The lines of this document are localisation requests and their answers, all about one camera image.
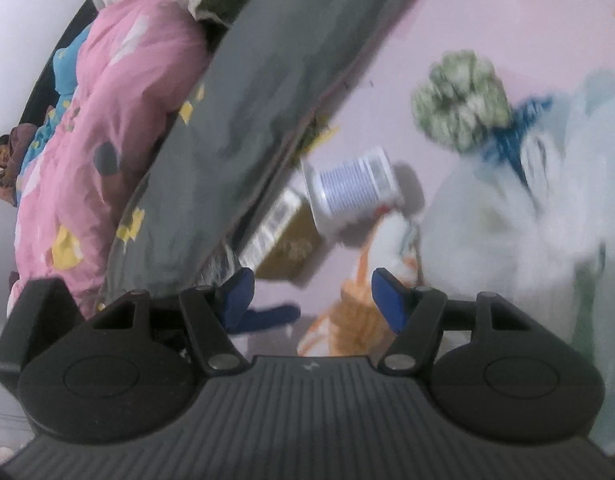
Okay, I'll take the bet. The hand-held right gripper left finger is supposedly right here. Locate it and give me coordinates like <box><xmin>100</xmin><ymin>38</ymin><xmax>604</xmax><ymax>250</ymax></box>
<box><xmin>92</xmin><ymin>267</ymin><xmax>256</xmax><ymax>376</ymax></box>

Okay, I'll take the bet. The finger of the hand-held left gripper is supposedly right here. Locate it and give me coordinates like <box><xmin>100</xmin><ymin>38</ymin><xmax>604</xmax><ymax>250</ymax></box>
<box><xmin>228</xmin><ymin>302</ymin><xmax>302</xmax><ymax>335</ymax></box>

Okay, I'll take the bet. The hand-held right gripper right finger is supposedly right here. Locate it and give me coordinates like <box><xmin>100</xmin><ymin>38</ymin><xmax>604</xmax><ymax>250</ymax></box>
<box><xmin>371</xmin><ymin>267</ymin><xmax>533</xmax><ymax>375</ymax></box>

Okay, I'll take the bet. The brown printed box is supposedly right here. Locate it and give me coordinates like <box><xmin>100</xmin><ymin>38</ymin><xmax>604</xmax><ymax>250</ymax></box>
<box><xmin>240</xmin><ymin>187</ymin><xmax>328</xmax><ymax>283</ymax></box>

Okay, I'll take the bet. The white can with blue label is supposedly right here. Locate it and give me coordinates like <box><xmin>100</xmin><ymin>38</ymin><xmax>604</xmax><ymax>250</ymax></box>
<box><xmin>302</xmin><ymin>146</ymin><xmax>405</xmax><ymax>236</ymax></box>

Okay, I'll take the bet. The clear plastic bag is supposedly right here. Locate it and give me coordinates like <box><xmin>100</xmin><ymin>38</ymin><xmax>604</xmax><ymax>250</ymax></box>
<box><xmin>420</xmin><ymin>70</ymin><xmax>615</xmax><ymax>356</ymax></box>

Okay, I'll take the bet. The pink printed blanket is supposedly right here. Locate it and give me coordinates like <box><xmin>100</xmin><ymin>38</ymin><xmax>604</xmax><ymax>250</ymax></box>
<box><xmin>15</xmin><ymin>0</ymin><xmax>213</xmax><ymax>321</ymax></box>

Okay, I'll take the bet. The blue ribbon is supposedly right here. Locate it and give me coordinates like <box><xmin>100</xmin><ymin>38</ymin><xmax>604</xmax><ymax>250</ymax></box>
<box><xmin>480</xmin><ymin>95</ymin><xmax>553</xmax><ymax>186</ymax></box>

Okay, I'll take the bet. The grey quilt with yellow print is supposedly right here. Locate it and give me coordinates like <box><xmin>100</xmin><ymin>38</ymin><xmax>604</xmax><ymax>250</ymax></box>
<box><xmin>100</xmin><ymin>0</ymin><xmax>433</xmax><ymax>311</ymax></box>

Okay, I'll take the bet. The green and white scrunchie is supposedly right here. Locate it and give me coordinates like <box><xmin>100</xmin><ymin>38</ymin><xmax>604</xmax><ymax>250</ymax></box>
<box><xmin>411</xmin><ymin>50</ymin><xmax>513</xmax><ymax>153</ymax></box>

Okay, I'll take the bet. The pale pink bed sheet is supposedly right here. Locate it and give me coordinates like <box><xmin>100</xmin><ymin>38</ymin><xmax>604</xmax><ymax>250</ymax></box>
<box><xmin>238</xmin><ymin>0</ymin><xmax>615</xmax><ymax>361</ymax></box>

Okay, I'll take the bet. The blue printed blanket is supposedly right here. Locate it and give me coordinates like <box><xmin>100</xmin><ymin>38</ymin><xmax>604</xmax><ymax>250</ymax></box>
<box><xmin>18</xmin><ymin>25</ymin><xmax>96</xmax><ymax>196</ymax></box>

